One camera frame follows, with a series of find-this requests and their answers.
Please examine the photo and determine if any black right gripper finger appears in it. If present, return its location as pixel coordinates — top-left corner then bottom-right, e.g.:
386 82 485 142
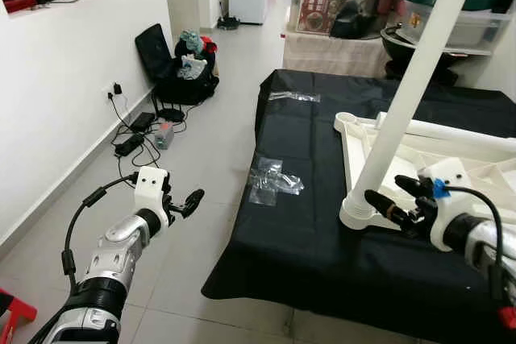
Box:
364 189 412 228
394 175 434 200

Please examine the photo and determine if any white plastic table leg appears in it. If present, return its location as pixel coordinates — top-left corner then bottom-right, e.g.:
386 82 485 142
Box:
339 0 479 232
377 115 516 143

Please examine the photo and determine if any grey charger with red label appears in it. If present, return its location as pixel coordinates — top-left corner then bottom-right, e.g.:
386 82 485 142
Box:
153 122 176 150

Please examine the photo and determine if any black power strip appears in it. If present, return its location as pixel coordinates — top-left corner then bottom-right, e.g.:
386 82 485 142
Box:
114 133 146 158

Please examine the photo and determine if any black power adapter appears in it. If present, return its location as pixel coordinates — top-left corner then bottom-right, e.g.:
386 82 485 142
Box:
129 112 156 132

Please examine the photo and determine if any flat black router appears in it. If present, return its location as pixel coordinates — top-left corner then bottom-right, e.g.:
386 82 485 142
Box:
155 107 186 122

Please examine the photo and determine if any crumpled clear plastic bag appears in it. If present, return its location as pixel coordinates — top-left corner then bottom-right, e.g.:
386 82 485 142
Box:
248 157 306 206

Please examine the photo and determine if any white plastic table top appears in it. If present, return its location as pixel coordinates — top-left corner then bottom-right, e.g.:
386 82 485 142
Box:
334 110 516 236

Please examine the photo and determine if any black cloth cover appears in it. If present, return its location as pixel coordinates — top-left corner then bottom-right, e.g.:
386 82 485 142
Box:
202 68 516 344

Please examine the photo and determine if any white plastic bag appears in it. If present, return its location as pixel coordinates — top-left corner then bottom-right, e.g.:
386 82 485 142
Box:
177 54 209 81

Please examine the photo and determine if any open black suitcase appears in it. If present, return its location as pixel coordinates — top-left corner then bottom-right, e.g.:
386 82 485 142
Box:
134 23 220 106

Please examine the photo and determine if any black wok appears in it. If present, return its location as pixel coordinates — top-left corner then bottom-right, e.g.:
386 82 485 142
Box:
381 26 460 83

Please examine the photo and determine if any teal plush toy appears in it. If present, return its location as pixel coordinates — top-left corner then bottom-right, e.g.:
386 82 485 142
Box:
179 30 204 55

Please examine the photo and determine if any flat clear plastic strip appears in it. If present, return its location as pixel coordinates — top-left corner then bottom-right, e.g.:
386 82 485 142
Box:
268 90 322 104

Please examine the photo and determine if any red cloth item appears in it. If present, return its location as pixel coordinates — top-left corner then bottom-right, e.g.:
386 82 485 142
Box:
200 35 218 55

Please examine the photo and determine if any beige cloth covered table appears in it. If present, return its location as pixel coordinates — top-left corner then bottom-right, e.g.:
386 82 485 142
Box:
282 31 388 79

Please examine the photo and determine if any white shelf board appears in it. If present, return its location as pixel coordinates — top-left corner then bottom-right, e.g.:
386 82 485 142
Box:
461 43 496 56

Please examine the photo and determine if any black mop head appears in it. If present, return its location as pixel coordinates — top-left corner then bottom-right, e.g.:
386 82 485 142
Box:
216 14 240 31

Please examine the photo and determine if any clear plastic storage box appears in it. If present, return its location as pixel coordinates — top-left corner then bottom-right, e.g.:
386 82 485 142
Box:
399 7 510 48

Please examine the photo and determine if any red plastic stool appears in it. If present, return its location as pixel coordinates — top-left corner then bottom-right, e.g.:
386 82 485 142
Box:
0 288 39 344

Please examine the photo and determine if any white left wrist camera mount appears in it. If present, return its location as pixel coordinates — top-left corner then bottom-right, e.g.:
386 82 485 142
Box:
133 167 170 228

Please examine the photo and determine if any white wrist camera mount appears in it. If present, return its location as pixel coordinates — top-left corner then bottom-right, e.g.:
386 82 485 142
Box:
133 167 170 228
419 159 472 252

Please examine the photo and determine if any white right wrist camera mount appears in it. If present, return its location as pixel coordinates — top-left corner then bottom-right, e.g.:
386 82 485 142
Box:
419 159 472 252

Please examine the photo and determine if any grey floor cable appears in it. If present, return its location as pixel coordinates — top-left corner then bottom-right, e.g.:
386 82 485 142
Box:
105 90 190 192

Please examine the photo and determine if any wall socket with black plugs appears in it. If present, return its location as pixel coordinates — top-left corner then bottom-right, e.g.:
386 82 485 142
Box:
103 81 123 102

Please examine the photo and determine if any red cable tag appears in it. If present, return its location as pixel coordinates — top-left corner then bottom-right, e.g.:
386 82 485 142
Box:
498 305 516 330

